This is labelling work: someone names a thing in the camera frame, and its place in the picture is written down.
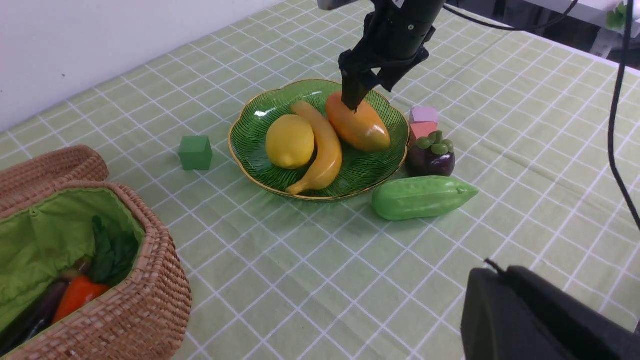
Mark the yellow toy banana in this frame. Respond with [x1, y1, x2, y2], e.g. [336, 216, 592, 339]
[286, 100, 343, 196]

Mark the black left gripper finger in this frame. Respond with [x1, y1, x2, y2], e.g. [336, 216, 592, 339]
[461, 259, 640, 360]

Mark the green foam cube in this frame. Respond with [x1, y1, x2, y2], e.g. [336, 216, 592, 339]
[178, 136, 213, 171]

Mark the green glass leaf plate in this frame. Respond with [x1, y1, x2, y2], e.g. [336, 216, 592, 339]
[227, 79, 410, 202]

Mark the red toy chili pepper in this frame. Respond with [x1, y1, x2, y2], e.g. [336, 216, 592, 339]
[52, 215, 140, 325]

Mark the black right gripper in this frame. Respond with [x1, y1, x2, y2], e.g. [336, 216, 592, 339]
[338, 0, 437, 112]

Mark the black right camera cable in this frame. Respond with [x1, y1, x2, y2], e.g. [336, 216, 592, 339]
[442, 0, 640, 231]

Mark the woven rattan basket lid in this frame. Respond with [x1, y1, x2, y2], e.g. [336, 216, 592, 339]
[0, 145, 109, 219]

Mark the purple toy eggplant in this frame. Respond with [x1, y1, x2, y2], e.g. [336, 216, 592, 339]
[0, 256, 92, 357]

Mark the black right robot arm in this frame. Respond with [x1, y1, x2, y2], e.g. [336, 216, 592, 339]
[338, 0, 445, 111]

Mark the pink foam cube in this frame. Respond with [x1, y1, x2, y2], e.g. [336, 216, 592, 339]
[409, 105, 439, 124]

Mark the woven rattan basket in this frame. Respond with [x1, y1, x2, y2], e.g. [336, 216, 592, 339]
[1, 181, 192, 360]

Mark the purple toy mangosteen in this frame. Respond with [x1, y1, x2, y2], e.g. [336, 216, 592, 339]
[405, 130, 456, 177]

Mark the orange toy mango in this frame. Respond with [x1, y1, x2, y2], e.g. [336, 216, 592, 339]
[325, 91, 391, 152]

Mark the green toy bitter gourd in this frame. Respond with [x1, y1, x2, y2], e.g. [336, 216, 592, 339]
[371, 175, 480, 222]

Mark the red foam cube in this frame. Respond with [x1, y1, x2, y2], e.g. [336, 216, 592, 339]
[408, 121, 438, 148]

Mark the yellow toy lemon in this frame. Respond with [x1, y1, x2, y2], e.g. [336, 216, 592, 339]
[265, 114, 315, 170]

